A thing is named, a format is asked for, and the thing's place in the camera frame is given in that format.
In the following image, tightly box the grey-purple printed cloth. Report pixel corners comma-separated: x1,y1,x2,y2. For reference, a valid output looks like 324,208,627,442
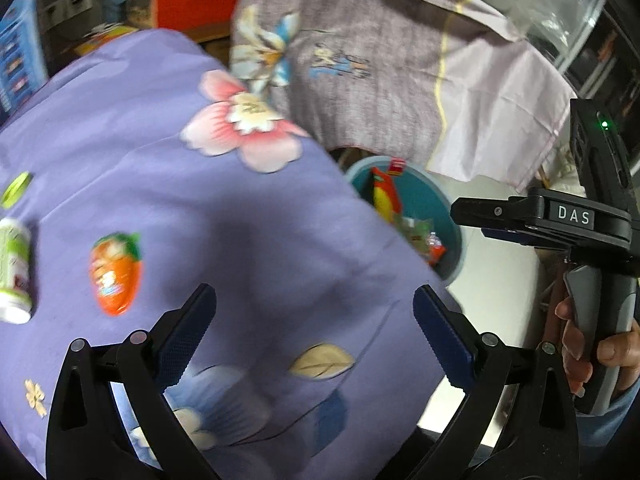
229,0,579,192

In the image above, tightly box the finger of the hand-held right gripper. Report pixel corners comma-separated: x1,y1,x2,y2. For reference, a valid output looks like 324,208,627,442
449,196,535,230
480,226,543,247

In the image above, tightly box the green lid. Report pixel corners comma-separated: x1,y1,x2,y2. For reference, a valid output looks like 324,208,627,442
0,171,34,211

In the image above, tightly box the blue printed poster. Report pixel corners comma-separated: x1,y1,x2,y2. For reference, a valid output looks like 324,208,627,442
0,0,52,117

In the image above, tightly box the white and green bottle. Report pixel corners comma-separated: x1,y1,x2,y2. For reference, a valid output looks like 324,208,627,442
0,216,34,324

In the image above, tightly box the person's right forearm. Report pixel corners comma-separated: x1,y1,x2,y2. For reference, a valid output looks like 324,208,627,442
575,385,640,463

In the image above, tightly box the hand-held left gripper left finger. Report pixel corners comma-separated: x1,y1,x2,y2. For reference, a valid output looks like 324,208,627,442
45,282,218,480

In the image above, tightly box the purple floral bedsheet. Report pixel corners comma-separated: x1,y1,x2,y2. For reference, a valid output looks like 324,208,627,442
0,29,462,480

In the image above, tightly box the yellow printed packet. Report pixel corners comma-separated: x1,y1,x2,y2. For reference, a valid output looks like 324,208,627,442
74,24,142,57

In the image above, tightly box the person's right hand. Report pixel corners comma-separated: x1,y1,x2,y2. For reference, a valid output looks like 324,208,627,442
554,294,640,397

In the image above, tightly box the clear plastic sheet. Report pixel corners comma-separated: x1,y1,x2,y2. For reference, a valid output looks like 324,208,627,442
504,0,603,63

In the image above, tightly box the orange carrot-shaped packet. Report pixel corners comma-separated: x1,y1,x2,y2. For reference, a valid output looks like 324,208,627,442
88,231,144,317

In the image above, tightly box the teal plastic bin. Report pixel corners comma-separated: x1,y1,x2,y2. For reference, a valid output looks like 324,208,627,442
344,155,469,287

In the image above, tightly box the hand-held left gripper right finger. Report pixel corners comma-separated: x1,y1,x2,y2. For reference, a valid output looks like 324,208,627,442
412,284,582,480

